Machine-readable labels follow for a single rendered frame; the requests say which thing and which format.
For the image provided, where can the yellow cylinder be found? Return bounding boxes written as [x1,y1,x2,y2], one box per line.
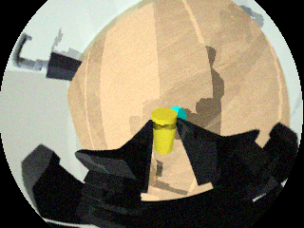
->
[151,107,178,155]

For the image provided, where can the cyan circle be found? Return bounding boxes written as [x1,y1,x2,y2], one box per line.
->
[171,106,186,120]

